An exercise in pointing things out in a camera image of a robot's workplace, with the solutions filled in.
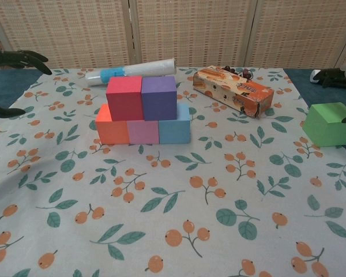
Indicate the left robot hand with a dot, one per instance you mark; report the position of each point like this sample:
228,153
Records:
14,59

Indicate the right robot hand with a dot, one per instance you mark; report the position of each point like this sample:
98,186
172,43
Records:
337,76

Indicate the green foam cube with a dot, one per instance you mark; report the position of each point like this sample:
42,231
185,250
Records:
325,127

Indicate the red foam cube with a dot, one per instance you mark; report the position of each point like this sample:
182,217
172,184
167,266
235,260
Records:
124,99

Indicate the orange foam cube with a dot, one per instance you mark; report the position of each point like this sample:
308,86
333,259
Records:
112,131

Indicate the pink foam cube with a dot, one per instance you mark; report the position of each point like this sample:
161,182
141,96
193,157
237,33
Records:
143,131

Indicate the purple foam cube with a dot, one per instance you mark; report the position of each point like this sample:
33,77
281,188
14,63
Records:
160,98

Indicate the light blue foam cube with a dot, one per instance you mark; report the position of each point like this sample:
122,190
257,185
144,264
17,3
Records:
174,130

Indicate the dark juice bottle white cap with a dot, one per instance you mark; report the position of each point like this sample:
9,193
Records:
314,76

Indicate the teal padded table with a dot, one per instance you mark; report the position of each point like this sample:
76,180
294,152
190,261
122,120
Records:
5,86

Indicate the orange biscuit box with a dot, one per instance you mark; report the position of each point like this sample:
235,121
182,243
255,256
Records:
248,89

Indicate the white bag roll blue band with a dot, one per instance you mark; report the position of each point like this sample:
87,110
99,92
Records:
150,68

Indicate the bamboo folding screen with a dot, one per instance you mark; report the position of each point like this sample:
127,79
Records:
190,29

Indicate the floral berry print tablecloth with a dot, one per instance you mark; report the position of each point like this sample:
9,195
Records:
173,231

